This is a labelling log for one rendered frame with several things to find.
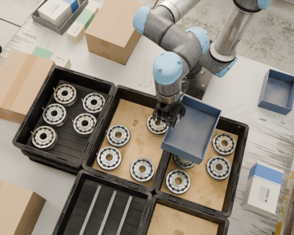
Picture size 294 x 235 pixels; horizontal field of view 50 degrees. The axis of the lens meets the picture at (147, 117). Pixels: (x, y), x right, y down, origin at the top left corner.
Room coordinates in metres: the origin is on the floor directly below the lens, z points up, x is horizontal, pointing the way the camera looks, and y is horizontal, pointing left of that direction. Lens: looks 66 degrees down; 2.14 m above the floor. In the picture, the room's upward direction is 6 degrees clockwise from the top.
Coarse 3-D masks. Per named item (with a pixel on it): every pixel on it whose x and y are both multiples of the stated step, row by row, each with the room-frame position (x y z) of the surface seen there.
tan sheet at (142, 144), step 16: (128, 112) 0.60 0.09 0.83; (144, 112) 0.61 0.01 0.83; (128, 128) 0.53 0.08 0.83; (144, 128) 0.53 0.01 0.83; (128, 144) 0.45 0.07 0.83; (144, 144) 0.46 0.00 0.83; (160, 144) 0.47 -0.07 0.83; (96, 160) 0.36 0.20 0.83; (128, 160) 0.38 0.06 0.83; (128, 176) 0.31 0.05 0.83
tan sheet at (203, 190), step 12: (216, 132) 0.55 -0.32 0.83; (228, 132) 0.55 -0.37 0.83; (228, 156) 0.44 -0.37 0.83; (168, 168) 0.36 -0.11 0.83; (192, 168) 0.37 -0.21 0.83; (204, 168) 0.38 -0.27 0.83; (216, 168) 0.38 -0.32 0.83; (192, 180) 0.32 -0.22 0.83; (204, 180) 0.32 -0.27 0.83; (168, 192) 0.26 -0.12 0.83; (192, 192) 0.27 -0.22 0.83; (204, 192) 0.27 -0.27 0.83; (216, 192) 0.28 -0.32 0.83; (204, 204) 0.23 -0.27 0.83; (216, 204) 0.23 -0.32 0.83
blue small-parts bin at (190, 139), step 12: (192, 108) 0.53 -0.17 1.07; (204, 108) 0.52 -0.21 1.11; (216, 108) 0.51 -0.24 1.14; (180, 120) 0.48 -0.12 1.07; (192, 120) 0.48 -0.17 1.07; (204, 120) 0.49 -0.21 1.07; (216, 120) 0.48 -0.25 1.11; (168, 132) 0.43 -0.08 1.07; (180, 132) 0.43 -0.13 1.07; (192, 132) 0.44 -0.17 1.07; (204, 132) 0.44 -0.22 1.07; (168, 144) 0.36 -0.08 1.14; (180, 144) 0.39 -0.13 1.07; (192, 144) 0.39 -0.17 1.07; (204, 144) 0.40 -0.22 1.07; (180, 156) 0.34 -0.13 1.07; (192, 156) 0.33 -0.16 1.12; (204, 156) 0.33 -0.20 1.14
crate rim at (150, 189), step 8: (120, 88) 0.67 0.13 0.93; (128, 88) 0.67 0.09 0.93; (112, 96) 0.63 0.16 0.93; (152, 96) 0.65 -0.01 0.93; (104, 112) 0.55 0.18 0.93; (104, 120) 0.51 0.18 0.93; (96, 136) 0.44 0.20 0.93; (88, 152) 0.37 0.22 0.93; (160, 160) 0.36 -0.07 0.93; (88, 168) 0.30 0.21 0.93; (160, 168) 0.33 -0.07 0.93; (112, 176) 0.28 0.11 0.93; (136, 184) 0.26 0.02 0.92; (152, 184) 0.26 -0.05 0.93
